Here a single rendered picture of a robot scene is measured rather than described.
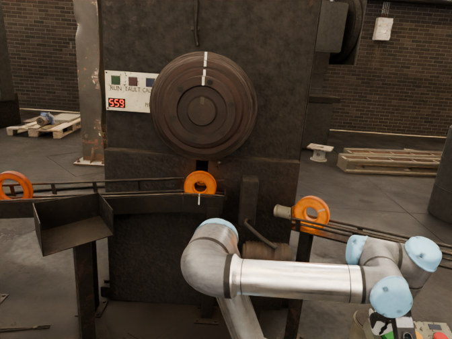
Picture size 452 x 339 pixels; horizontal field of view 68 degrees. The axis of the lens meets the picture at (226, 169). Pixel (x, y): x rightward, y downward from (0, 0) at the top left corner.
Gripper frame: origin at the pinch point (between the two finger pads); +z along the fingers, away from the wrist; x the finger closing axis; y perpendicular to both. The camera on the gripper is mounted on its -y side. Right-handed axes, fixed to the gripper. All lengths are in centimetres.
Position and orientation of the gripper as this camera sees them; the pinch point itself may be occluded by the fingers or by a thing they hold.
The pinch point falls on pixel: (378, 334)
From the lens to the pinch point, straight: 114.7
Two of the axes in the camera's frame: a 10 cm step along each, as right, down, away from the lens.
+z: -0.5, 7.9, 6.1
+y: 0.3, -6.1, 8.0
